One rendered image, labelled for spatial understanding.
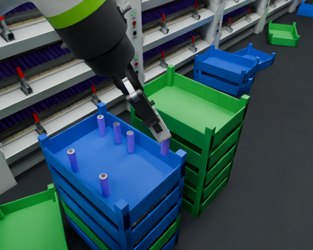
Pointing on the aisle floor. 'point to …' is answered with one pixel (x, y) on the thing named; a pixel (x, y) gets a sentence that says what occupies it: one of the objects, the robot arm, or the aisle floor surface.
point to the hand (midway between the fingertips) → (156, 125)
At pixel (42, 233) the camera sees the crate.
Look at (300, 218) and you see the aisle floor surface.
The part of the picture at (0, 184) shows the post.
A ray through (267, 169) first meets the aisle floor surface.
